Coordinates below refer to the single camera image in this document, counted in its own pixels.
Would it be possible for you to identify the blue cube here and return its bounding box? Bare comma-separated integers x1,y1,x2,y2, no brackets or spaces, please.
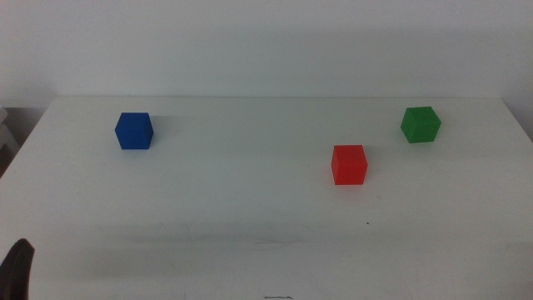
114,112,155,151

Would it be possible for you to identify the red cube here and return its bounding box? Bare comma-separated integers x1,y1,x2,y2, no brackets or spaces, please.
331,144,369,186

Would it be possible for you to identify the green cube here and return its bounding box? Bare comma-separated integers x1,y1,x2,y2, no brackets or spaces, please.
400,105,442,144

